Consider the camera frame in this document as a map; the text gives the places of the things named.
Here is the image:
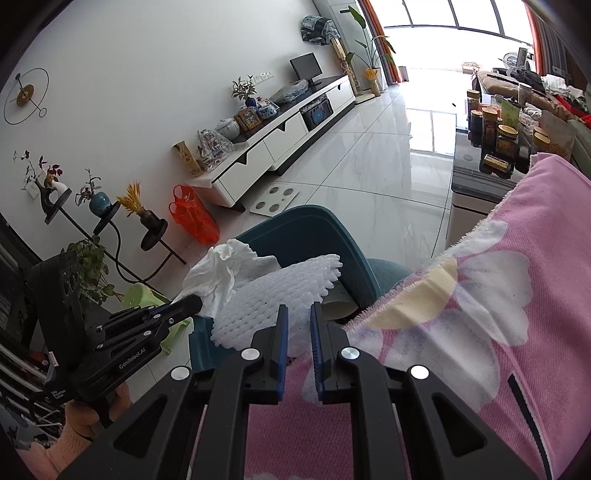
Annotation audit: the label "white foam net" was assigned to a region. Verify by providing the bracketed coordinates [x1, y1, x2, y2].
[210, 253, 343, 356]

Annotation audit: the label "glass coffee table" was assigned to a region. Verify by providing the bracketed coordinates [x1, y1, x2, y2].
[450, 124, 533, 260]

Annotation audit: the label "tall leafy plant yellow pot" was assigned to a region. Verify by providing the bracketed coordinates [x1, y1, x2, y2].
[348, 6, 397, 96]

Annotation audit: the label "black metal rack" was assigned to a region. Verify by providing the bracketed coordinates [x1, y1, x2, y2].
[0, 231, 63, 441]

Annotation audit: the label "white bathroom scale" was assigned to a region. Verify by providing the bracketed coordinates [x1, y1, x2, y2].
[249, 185, 301, 216]

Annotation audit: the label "white ceramic jar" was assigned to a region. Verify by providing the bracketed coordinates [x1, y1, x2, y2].
[216, 117, 241, 140]

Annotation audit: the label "white standing air conditioner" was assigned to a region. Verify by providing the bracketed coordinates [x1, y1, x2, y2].
[316, 0, 370, 66]

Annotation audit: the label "red-leaf plant white vase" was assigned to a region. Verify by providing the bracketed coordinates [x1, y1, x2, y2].
[14, 150, 71, 205]

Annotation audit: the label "orange grey curtain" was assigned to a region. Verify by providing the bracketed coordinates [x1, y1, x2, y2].
[360, 0, 403, 86]
[526, 9, 583, 80]

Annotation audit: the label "wooden picture frame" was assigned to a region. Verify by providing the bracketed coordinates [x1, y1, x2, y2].
[235, 107, 260, 133]

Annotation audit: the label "green plastic stool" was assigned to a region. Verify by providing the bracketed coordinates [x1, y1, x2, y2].
[122, 284, 195, 357]

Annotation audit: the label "fan with printed cover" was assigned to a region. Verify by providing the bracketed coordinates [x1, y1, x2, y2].
[301, 15, 362, 100]

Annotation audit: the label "trailing green plant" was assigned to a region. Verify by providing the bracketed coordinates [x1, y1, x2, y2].
[67, 235, 116, 306]

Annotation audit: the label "pile of light clothes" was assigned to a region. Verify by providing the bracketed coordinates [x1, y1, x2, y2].
[540, 74, 583, 112]

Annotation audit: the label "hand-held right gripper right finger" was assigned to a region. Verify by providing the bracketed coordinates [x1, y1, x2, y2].
[310, 302, 546, 480]

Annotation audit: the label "orange plastic bag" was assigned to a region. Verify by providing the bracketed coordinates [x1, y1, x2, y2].
[168, 185, 221, 246]

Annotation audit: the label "black clothes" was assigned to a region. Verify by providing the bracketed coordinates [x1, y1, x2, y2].
[508, 69, 546, 89]

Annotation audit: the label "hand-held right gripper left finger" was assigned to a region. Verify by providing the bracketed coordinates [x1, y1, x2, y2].
[60, 305, 290, 480]

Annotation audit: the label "black plant stand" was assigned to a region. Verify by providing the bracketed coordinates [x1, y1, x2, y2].
[41, 189, 186, 278]

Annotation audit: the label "plant in round blue pot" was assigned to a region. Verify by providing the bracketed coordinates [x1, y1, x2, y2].
[76, 168, 112, 216]

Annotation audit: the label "black monitor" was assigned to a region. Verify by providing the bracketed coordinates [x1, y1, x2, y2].
[289, 53, 323, 86]

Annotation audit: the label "plant in blue vase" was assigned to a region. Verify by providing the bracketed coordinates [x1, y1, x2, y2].
[231, 76, 260, 110]

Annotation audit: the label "round wire wall clock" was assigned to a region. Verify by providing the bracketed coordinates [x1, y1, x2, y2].
[4, 68, 49, 125]

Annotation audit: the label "cluster of jars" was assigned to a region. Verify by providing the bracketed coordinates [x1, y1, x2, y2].
[466, 88, 555, 179]

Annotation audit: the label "clear plastic bag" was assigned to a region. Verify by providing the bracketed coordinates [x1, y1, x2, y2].
[270, 79, 309, 105]

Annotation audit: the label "large window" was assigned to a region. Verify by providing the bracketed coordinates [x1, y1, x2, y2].
[383, 0, 537, 71]

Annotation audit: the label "yellow wheat in dark vase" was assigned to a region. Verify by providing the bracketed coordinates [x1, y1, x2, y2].
[116, 182, 156, 228]

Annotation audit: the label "person's left forearm pink sleeve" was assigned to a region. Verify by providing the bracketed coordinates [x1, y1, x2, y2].
[18, 422, 100, 480]

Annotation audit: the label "brown paper bag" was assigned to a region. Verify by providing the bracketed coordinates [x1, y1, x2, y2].
[538, 111, 578, 163]

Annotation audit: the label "white tissue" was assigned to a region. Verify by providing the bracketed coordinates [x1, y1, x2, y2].
[173, 239, 282, 319]

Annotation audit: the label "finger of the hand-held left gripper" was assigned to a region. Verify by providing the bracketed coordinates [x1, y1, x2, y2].
[99, 295, 204, 336]
[95, 318, 195, 356]

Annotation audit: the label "person's left hand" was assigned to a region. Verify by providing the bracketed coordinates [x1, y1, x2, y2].
[65, 382, 132, 440]

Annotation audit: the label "white black tv cabinet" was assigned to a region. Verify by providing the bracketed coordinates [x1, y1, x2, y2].
[187, 76, 356, 213]

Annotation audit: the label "glass sailboat ornament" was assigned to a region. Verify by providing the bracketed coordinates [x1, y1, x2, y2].
[196, 128, 234, 160]

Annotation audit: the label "pink floral blanket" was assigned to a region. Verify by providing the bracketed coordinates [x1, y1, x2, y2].
[245, 154, 591, 480]

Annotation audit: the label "grey office chair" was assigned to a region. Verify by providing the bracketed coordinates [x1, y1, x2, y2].
[501, 46, 533, 71]

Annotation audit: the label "teal trash bin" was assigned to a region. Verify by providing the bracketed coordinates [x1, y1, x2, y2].
[188, 204, 411, 371]

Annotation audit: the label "tall tan gift box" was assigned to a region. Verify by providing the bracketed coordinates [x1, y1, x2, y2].
[173, 141, 203, 178]

